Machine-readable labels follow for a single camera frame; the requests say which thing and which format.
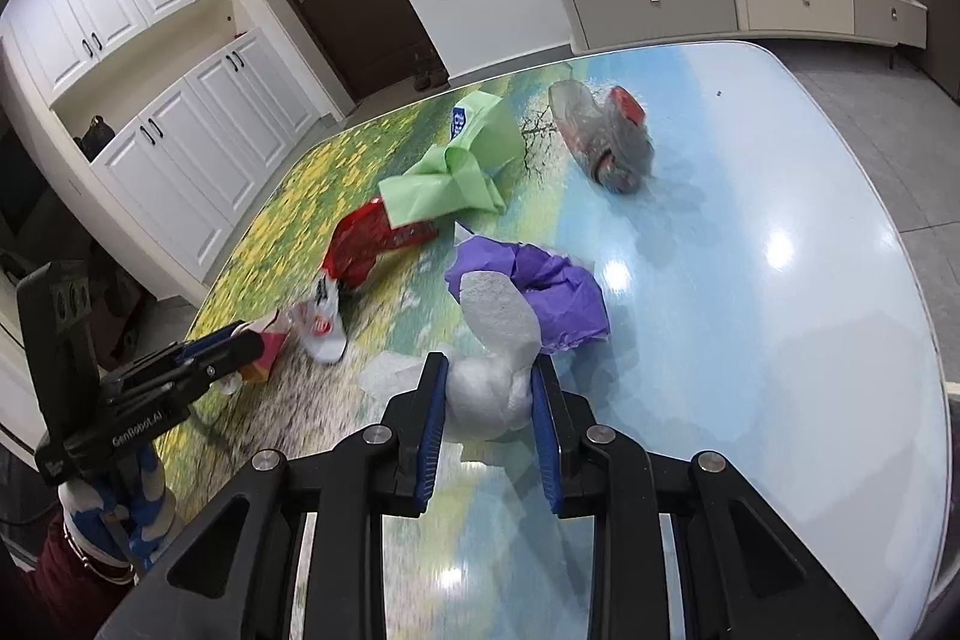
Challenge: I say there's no white tissue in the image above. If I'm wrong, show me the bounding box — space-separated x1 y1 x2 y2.
358 268 544 445

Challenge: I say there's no green paper bag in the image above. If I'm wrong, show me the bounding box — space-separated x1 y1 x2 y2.
379 91 526 227

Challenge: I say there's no plastic bag with red item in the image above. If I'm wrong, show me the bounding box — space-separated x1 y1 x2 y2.
548 78 654 195

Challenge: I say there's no left blue white gloved hand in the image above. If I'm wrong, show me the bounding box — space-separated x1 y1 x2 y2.
59 445 182 572

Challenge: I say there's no white small bottle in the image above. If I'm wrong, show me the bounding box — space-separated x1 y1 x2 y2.
290 269 348 365

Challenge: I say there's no red crumpled wrapper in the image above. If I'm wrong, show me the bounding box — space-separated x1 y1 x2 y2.
320 197 438 291

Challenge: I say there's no white built-in cupboards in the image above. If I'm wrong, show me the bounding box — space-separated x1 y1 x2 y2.
2 0 331 302

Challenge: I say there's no white low tv cabinet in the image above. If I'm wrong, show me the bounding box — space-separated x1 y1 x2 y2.
562 0 928 53

